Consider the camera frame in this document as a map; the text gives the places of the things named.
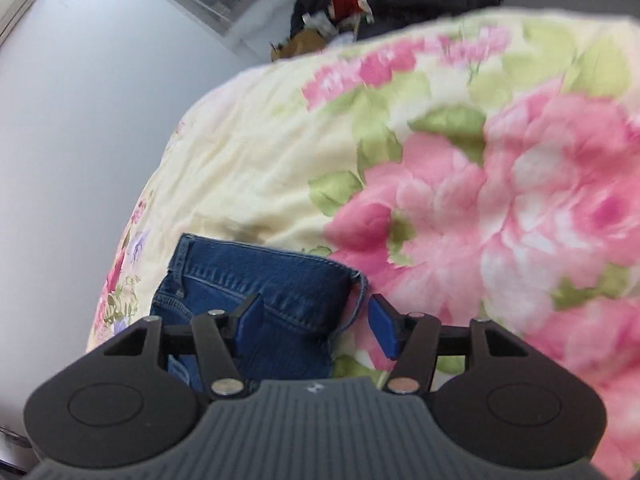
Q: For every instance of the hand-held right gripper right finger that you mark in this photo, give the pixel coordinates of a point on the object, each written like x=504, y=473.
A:
x=382, y=327

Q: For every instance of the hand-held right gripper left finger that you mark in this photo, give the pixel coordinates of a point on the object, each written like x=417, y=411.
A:
x=248, y=321

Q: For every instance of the blue denim pants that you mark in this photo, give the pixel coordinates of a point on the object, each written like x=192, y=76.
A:
x=295, y=305

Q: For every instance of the floral blanket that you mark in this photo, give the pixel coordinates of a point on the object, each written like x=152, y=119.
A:
x=500, y=185

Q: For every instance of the brown cardboard box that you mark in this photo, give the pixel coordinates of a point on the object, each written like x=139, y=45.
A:
x=300, y=44

